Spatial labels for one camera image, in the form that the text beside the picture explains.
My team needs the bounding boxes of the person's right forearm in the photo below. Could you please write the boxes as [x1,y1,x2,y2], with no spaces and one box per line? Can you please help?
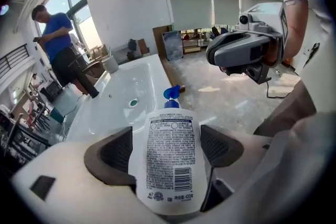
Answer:
[282,0,308,61]

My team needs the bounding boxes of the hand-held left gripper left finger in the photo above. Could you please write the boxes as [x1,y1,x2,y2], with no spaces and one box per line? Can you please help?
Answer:
[12,125,156,222]

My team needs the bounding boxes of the person's grey trousers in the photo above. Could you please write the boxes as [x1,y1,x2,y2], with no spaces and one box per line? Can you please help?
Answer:
[253,80,317,137]

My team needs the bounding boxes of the white ceramic sink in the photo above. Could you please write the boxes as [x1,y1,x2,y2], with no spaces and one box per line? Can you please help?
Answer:
[64,54,174,143]

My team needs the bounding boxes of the grey roller blind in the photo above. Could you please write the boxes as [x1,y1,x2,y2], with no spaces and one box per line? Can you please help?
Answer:
[211,0,241,27]
[166,0,213,31]

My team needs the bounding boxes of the grey canvas painting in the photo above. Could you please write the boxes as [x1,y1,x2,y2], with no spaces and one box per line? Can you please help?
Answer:
[162,30,184,61]

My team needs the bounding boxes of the black faucet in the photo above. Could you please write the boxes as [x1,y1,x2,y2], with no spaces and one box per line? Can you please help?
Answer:
[76,68,100,99]

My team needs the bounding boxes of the person's white shirt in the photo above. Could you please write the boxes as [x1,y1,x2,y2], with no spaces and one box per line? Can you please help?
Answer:
[269,0,336,119]

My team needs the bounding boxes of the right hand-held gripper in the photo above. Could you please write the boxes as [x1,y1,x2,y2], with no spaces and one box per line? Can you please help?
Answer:
[205,2,290,85]

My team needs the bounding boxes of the pale ceramic cup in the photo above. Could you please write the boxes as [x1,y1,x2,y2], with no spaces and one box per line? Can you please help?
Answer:
[102,56,120,74]

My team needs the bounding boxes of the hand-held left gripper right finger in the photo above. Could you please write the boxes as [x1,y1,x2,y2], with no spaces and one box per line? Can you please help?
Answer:
[200,124,274,213]

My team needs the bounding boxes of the low wooden shelf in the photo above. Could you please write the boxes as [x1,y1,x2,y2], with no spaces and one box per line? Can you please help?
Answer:
[181,28,203,56]

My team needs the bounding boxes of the black balcony railing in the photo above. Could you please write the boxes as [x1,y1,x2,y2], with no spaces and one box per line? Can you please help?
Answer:
[0,44,28,80]

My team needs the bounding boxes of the brown wooden board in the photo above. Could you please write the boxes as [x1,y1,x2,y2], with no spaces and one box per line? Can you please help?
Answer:
[152,24,174,60]

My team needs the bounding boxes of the teal bin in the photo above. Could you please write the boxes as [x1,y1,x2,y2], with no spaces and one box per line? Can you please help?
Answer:
[49,106,65,124]

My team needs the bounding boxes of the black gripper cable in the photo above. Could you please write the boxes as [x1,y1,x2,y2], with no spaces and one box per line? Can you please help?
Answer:
[265,77,289,100]

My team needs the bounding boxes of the brown cardboard box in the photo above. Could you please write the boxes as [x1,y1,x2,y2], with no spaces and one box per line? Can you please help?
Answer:
[137,38,151,56]

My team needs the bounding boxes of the white bottle blue pump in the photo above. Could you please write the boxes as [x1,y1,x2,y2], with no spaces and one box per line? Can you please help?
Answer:
[128,84,206,216]

